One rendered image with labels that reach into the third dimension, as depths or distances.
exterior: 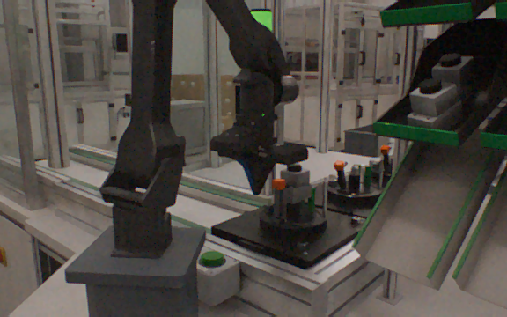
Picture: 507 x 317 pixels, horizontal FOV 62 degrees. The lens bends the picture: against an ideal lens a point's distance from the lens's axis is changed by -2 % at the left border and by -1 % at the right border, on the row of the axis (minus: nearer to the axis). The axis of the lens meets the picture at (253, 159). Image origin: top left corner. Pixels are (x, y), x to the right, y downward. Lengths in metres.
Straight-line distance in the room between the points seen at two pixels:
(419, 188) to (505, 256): 0.17
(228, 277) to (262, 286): 0.06
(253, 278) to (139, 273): 0.29
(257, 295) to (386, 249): 0.23
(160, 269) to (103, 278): 0.07
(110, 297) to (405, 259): 0.42
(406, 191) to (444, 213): 0.08
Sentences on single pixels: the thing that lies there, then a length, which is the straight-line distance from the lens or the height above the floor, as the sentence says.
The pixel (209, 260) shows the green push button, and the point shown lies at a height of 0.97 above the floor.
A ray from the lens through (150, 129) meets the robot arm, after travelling 0.54.
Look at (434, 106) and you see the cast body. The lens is 0.63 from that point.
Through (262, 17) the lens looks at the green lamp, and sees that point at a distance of 1.03.
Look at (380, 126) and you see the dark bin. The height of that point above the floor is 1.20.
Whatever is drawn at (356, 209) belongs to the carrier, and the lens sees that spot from 1.01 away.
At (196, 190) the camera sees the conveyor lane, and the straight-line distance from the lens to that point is 1.23.
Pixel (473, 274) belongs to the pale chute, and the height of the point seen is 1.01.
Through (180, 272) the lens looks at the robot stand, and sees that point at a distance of 0.52.
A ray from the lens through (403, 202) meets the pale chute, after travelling 0.75.
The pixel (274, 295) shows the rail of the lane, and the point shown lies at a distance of 0.74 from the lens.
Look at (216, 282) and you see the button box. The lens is 0.74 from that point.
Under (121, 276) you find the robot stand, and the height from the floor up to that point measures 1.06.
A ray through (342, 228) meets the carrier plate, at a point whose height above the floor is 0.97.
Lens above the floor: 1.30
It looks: 13 degrees down
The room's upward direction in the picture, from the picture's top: straight up
